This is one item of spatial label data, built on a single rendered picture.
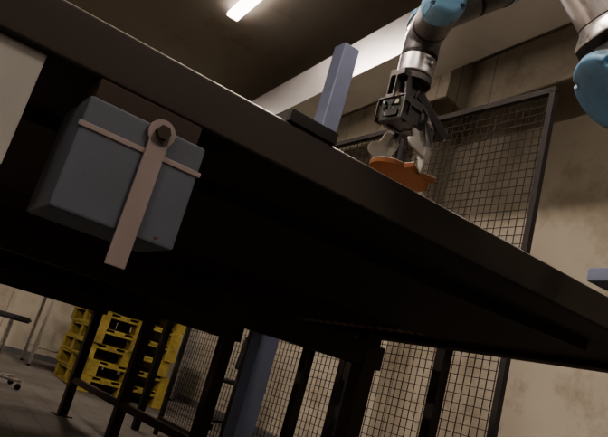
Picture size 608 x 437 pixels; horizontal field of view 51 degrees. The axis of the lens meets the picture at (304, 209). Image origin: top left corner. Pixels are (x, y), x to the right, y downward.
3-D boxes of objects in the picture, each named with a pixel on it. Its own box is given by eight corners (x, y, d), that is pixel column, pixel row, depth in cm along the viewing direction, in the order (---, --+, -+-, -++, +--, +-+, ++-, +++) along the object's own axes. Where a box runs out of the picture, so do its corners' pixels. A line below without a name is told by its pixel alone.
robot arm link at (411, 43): (417, -4, 129) (405, 19, 138) (405, 43, 127) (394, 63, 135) (454, 7, 130) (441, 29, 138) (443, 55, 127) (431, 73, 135)
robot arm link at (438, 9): (471, -35, 120) (451, -3, 130) (420, -15, 117) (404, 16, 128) (491, 0, 118) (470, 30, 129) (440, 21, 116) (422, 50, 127)
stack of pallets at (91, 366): (46, 372, 768) (76, 291, 795) (126, 391, 815) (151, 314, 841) (71, 389, 649) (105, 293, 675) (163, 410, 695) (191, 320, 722)
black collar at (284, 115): (336, 145, 83) (338, 133, 83) (289, 119, 79) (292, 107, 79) (302, 153, 89) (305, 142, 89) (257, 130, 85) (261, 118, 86)
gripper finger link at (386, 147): (352, 163, 129) (376, 123, 128) (371, 175, 133) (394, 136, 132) (361, 168, 127) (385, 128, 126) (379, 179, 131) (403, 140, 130)
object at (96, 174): (168, 284, 66) (221, 127, 71) (33, 238, 59) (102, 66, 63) (130, 281, 75) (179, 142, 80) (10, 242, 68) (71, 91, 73)
